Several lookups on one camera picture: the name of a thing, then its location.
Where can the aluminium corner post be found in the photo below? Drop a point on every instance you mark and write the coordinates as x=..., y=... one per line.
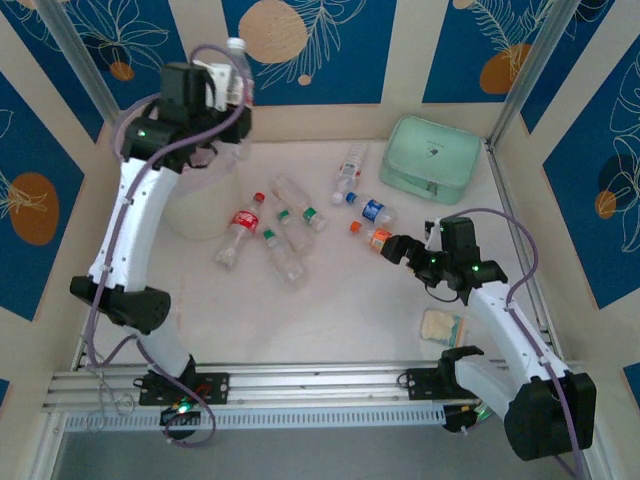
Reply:
x=80, y=50
x=540, y=65

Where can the white bin with purple liner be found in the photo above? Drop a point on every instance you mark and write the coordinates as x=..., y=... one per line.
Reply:
x=200, y=210

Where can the blue label bottle blue cap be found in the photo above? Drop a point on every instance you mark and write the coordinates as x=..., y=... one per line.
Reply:
x=372, y=210

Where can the clear water bottle red label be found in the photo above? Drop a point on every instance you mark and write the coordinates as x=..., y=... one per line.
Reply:
x=350, y=167
x=235, y=55

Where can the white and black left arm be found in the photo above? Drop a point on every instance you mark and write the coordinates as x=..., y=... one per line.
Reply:
x=130, y=225

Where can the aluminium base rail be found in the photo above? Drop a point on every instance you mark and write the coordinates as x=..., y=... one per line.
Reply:
x=325, y=385

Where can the black base electronics box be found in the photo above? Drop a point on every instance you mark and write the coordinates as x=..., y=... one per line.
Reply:
x=460, y=420
x=175, y=414

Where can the mint green zipper pouch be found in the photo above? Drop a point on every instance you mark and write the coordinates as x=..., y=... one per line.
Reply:
x=430, y=150

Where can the orange label bottle orange cap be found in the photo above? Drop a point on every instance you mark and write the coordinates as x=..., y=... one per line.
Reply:
x=378, y=237

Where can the beige packet with teal edge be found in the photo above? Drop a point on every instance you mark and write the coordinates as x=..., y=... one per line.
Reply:
x=440, y=327

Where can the cola bottle red cap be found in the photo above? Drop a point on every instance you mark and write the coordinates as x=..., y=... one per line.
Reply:
x=245, y=220

